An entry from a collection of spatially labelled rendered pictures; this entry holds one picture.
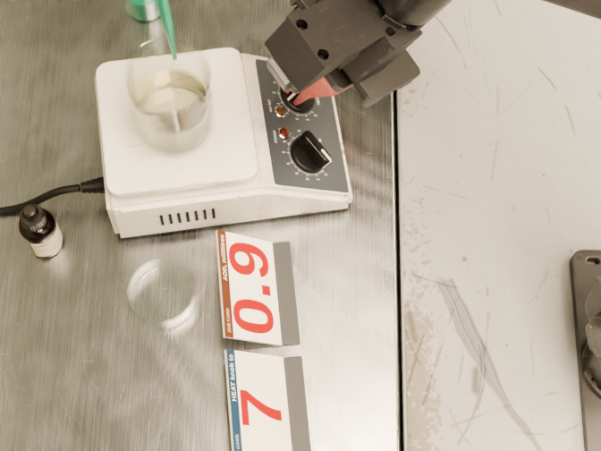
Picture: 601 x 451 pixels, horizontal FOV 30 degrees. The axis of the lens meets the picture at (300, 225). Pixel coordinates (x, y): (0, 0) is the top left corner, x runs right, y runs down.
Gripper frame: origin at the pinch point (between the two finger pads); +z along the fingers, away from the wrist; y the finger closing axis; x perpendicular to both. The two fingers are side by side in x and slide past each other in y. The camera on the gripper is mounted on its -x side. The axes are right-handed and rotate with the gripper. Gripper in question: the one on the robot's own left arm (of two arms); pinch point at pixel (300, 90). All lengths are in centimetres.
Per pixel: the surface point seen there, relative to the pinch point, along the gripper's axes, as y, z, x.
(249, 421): 19.4, 6.8, -18.0
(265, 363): 16.7, 7.0, -13.6
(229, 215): 5.1, 6.3, -8.6
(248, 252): 8.6, 6.6, -9.0
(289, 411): 20.8, 7.5, -14.0
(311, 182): 6.8, 1.4, -3.5
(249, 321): 13.2, 6.7, -12.8
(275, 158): 3.7, 1.4, -5.2
